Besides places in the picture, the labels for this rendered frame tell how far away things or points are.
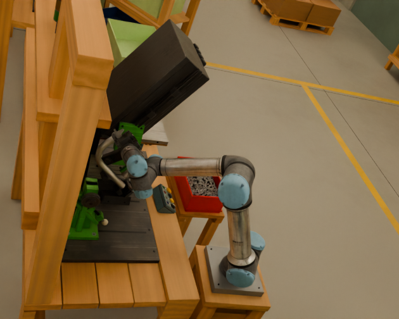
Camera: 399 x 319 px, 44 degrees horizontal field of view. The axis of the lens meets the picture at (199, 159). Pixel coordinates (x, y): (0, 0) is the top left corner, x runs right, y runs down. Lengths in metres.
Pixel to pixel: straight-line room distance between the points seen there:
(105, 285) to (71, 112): 0.93
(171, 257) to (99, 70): 1.17
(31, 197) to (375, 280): 3.09
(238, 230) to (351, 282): 2.25
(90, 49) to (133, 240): 1.16
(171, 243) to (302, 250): 1.92
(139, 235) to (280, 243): 1.90
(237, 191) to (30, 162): 0.77
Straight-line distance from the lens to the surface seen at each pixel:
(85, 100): 1.33
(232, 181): 1.80
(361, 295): 4.06
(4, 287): 3.11
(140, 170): 1.91
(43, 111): 1.72
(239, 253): 2.02
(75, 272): 2.10
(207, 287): 2.27
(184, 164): 2.01
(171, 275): 2.18
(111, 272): 2.13
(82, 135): 1.40
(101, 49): 1.30
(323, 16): 8.51
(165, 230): 2.34
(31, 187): 1.82
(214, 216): 2.68
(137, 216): 2.35
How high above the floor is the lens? 2.54
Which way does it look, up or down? 35 degrees down
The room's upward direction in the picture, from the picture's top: 24 degrees clockwise
